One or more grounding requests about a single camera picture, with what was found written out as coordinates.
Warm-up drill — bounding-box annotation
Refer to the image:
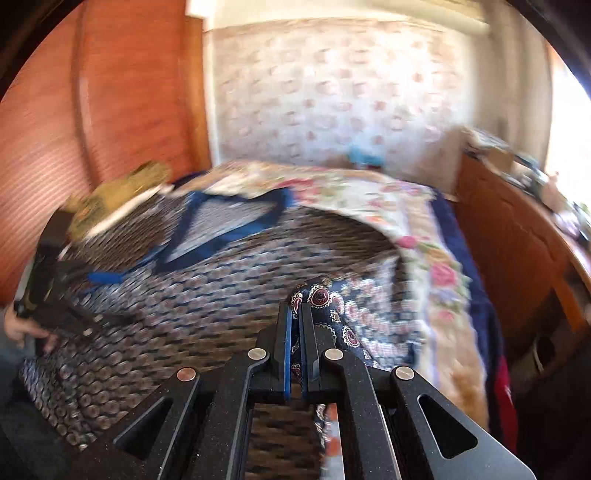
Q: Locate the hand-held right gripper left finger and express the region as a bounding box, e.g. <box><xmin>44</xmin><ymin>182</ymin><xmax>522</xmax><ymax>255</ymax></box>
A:
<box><xmin>74</xmin><ymin>302</ymin><xmax>294</xmax><ymax>480</ymax></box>

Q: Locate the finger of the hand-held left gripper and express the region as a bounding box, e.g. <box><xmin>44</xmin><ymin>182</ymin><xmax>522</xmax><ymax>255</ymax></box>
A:
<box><xmin>51</xmin><ymin>300</ymin><xmax>136</xmax><ymax>339</ymax></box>
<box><xmin>58</xmin><ymin>258</ymin><xmax>126</xmax><ymax>284</ymax></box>

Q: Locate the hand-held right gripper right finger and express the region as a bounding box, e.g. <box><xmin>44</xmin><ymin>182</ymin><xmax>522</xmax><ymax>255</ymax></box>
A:
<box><xmin>298</xmin><ymin>302</ymin><xmax>537</xmax><ymax>480</ymax></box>

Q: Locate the navy medallion print garment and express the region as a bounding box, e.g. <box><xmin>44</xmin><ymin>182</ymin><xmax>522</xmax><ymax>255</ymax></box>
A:
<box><xmin>18</xmin><ymin>185</ymin><xmax>419</xmax><ymax>480</ymax></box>

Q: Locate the person's left hand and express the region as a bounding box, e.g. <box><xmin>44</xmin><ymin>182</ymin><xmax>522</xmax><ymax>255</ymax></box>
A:
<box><xmin>4</xmin><ymin>305</ymin><xmax>60</xmax><ymax>357</ymax></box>

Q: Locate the cream white cloth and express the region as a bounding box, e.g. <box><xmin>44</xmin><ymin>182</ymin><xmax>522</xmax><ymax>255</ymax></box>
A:
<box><xmin>90</xmin><ymin>184</ymin><xmax>177</xmax><ymax>234</ymax></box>

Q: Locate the golden patterned pillow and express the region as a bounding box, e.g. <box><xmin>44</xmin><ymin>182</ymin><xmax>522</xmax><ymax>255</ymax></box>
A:
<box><xmin>67</xmin><ymin>161</ymin><xmax>175</xmax><ymax>241</ymax></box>

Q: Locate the floral blanket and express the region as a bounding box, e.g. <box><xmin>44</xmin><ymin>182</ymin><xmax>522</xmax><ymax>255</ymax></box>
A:
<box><xmin>175</xmin><ymin>159</ymin><xmax>492</xmax><ymax>428</ymax></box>

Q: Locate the wooden wardrobe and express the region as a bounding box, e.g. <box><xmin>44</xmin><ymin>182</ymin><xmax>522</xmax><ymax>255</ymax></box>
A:
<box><xmin>0</xmin><ymin>0</ymin><xmax>214</xmax><ymax>306</ymax></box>

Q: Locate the navy blue bedspread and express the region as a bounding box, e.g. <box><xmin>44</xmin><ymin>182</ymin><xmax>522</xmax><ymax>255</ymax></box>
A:
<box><xmin>429</xmin><ymin>193</ymin><xmax>509</xmax><ymax>439</ymax></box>

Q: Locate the red cloth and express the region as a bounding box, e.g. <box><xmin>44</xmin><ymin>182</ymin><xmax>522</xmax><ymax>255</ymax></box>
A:
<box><xmin>493</xmin><ymin>357</ymin><xmax>519</xmax><ymax>455</ymax></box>

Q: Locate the light blue bag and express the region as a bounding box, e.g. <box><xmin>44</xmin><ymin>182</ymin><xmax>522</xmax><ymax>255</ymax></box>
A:
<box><xmin>346</xmin><ymin>143</ymin><xmax>387</xmax><ymax>168</ymax></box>

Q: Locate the wooden cabinet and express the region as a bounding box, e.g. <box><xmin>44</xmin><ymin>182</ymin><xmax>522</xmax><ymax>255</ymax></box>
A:
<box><xmin>455</xmin><ymin>151</ymin><xmax>591</xmax><ymax>370</ymax></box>

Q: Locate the circle pattern curtain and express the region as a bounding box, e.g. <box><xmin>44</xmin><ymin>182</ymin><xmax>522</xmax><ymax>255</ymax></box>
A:
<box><xmin>203</xmin><ymin>18</ymin><xmax>511</xmax><ymax>168</ymax></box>

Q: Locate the stack of folded cloths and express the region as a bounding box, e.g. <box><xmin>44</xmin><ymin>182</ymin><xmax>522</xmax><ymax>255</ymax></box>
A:
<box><xmin>462</xmin><ymin>127</ymin><xmax>509</xmax><ymax>155</ymax></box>

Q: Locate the window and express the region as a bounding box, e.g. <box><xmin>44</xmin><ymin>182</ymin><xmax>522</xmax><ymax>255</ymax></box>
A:
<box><xmin>549</xmin><ymin>44</ymin><xmax>591</xmax><ymax>197</ymax></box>

